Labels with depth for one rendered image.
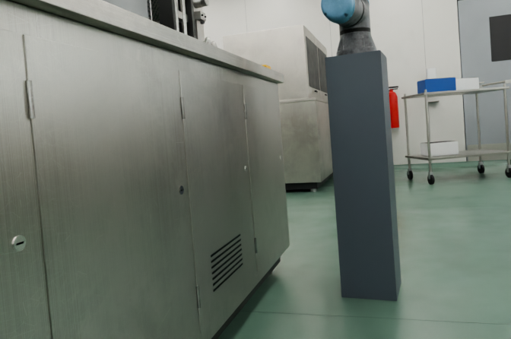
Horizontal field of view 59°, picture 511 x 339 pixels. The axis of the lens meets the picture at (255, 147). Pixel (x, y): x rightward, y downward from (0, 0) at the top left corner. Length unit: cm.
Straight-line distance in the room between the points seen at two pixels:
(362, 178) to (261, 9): 517
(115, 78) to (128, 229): 29
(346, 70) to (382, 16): 469
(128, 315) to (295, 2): 590
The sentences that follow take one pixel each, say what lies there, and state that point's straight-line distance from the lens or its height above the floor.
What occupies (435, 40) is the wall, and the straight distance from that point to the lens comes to 631.
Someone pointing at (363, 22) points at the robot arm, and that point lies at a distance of 176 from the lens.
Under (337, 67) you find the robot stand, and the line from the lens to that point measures 170.
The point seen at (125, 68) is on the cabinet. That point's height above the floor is 79.
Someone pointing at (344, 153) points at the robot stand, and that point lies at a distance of 169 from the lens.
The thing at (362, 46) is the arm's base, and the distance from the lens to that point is 172.
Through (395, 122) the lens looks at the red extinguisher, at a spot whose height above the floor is 62.
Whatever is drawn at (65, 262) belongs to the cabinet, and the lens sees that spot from 78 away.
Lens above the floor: 65
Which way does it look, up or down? 2 degrees down
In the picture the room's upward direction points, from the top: 4 degrees counter-clockwise
